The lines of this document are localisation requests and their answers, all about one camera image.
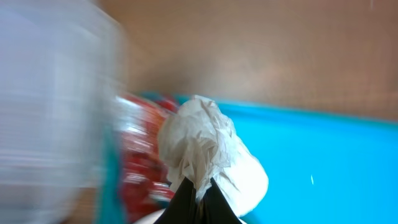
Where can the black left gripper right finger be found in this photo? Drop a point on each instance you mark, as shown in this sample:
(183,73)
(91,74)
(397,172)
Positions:
(219,205)

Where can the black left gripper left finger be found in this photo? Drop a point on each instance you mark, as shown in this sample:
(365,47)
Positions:
(182,207)

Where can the red snack wrapper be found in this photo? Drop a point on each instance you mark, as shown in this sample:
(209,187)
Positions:
(145,188)

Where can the white tissue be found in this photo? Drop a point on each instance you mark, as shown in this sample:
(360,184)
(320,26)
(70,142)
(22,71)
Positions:
(200,143)

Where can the large white plate with peanuts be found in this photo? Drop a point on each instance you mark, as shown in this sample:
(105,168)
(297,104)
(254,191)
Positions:
(149,219)

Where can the teal plastic tray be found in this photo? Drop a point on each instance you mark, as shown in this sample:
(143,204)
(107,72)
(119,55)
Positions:
(322,168)

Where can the clear plastic bin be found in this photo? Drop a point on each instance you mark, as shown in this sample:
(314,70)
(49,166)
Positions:
(59,79)

